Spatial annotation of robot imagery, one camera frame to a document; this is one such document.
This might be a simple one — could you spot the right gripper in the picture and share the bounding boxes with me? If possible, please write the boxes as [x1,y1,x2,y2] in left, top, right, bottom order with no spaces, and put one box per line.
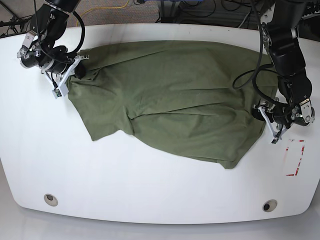
[41,53,87,79]

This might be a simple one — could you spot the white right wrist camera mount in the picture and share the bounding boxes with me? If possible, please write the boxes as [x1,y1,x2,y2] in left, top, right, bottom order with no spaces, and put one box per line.
[44,55,89,99]

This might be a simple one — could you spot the left grey table grommet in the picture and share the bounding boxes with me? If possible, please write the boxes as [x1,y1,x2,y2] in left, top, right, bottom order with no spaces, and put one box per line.
[44,194,58,207]

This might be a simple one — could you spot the green T-shirt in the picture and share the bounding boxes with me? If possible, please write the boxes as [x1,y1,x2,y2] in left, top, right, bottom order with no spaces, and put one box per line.
[67,40,265,169]

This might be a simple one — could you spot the grey table grommet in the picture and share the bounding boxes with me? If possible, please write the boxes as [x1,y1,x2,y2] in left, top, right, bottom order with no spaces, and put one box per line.
[44,194,58,207]
[262,199,278,213]

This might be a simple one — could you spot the red tape rectangle marking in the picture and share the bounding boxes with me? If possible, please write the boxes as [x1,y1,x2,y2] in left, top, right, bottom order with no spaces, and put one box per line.
[283,139,306,177]

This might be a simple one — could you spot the black tripod stand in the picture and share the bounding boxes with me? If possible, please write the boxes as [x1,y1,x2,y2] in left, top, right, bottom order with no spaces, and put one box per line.
[0,0,33,39]

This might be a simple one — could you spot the yellow cable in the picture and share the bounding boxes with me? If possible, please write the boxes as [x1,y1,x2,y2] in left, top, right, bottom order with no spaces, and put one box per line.
[76,0,131,27]

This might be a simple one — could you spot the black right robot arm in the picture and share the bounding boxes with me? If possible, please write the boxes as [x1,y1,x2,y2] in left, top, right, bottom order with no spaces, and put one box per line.
[17,0,85,74]

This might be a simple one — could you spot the right grey table grommet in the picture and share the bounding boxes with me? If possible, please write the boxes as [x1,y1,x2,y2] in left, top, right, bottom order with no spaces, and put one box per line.
[262,199,278,213]

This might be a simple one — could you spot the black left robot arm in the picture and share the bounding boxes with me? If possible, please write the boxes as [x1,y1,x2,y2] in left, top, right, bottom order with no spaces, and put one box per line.
[232,0,315,129]

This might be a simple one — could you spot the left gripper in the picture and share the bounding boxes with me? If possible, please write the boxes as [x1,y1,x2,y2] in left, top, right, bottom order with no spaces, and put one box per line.
[251,104,297,129]

